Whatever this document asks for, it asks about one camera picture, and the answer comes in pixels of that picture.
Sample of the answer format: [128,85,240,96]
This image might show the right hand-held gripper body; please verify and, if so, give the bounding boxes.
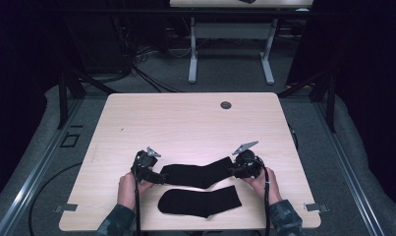
[231,140,266,180]

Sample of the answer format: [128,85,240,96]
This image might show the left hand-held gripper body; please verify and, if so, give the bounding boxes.
[130,146,162,183]

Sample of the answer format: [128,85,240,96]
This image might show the black sock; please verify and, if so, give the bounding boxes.
[157,185,243,219]
[159,155,236,190]

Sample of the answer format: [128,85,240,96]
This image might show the person's left hand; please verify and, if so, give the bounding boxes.
[117,171,155,211]

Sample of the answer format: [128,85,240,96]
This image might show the person's right hand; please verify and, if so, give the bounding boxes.
[242,167,283,207]

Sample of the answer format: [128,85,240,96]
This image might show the white desk with grey legs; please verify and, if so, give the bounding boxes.
[169,0,314,86]

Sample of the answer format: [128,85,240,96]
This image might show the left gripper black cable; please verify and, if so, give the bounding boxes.
[132,168,143,236]

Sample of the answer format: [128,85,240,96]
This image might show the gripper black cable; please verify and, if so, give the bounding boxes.
[132,168,143,236]
[249,156,272,236]

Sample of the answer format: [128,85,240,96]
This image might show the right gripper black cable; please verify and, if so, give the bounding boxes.
[249,156,272,236]

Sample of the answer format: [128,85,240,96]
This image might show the black cable beside table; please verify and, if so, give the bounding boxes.
[286,122,300,152]

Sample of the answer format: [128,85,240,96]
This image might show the grey table edge bracket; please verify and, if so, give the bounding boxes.
[53,203,79,213]
[303,203,330,213]

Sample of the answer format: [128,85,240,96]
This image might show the aluminium floor rail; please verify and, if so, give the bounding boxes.
[0,97,85,236]
[312,100,387,236]

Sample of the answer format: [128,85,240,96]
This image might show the black metal frame stand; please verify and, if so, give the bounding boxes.
[278,69,338,134]
[57,69,119,130]

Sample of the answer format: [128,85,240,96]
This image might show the black floor cable loop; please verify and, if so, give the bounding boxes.
[28,161,84,236]

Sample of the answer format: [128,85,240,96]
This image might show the tangle of black cables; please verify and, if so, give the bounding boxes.
[111,14,184,94]

